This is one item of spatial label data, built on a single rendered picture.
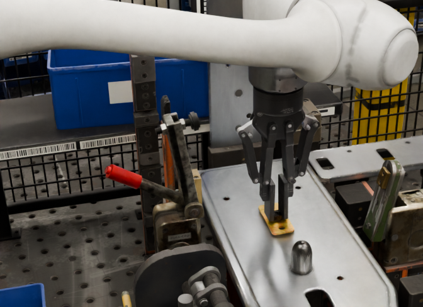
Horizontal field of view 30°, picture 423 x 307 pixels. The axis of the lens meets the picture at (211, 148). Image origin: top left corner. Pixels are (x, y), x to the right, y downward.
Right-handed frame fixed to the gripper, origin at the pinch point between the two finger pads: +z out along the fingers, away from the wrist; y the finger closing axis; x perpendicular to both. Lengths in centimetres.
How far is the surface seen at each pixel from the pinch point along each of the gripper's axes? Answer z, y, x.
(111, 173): -9.7, -25.9, -1.0
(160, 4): 106, 50, 398
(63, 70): -10.8, -29.9, 36.4
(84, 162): 35, -26, 80
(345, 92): 93, 104, 211
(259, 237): 4.7, -3.9, -3.5
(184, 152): -11.8, -15.1, -1.7
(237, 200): 4.7, -4.4, 7.7
